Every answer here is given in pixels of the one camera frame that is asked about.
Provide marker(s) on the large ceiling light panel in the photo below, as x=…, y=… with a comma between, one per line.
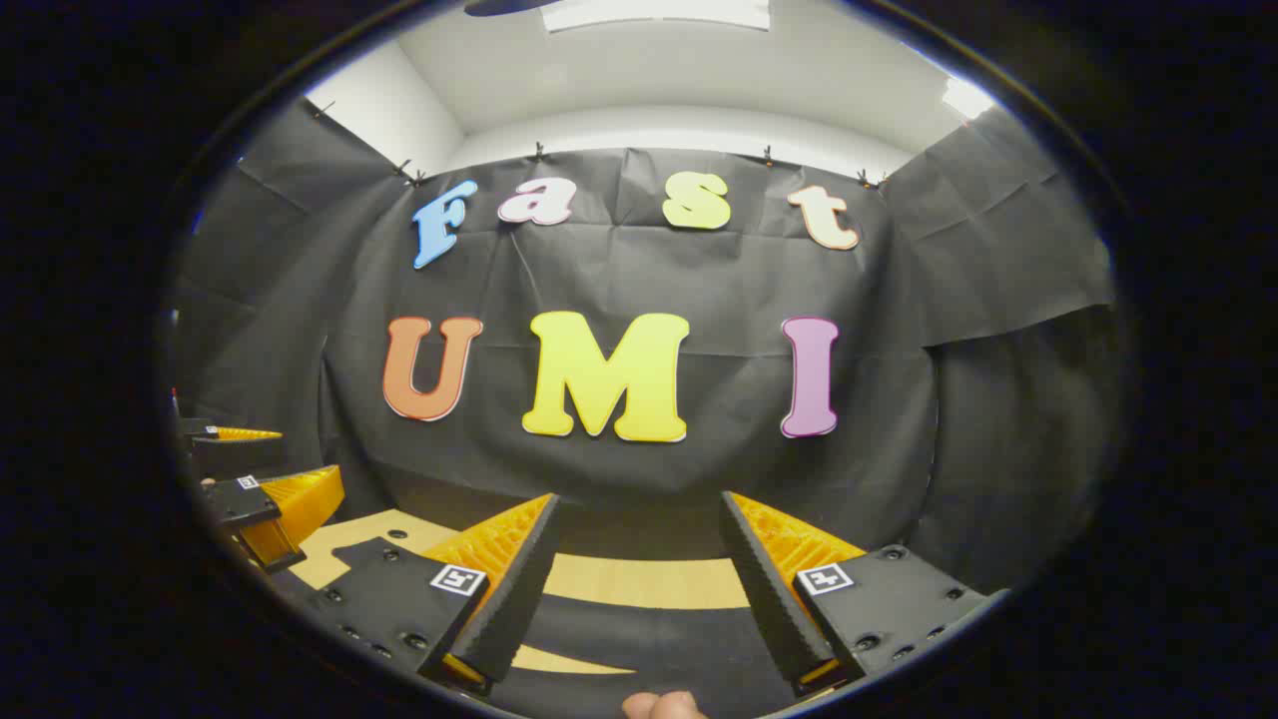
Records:
x=659, y=12

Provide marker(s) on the black backdrop cloth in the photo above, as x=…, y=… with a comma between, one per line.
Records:
x=699, y=280

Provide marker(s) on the small ceiling light panel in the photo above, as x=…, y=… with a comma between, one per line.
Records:
x=966, y=98

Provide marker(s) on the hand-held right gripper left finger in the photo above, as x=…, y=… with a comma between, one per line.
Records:
x=519, y=599

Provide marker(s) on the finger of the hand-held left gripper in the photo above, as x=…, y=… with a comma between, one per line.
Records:
x=235, y=433
x=290, y=504

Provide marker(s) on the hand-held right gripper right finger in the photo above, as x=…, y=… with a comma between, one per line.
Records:
x=764, y=599

